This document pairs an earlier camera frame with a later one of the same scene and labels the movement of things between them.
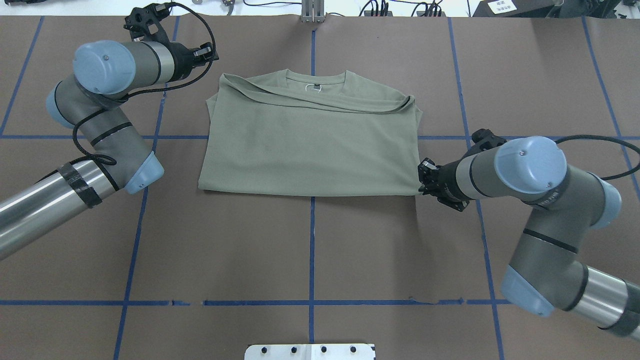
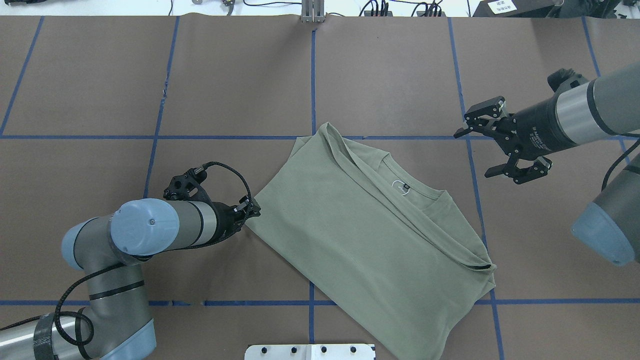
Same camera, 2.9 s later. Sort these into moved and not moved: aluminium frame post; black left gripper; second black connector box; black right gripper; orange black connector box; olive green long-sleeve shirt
Moved: black right gripper; olive green long-sleeve shirt; black left gripper
Not moved: aluminium frame post; orange black connector box; second black connector box
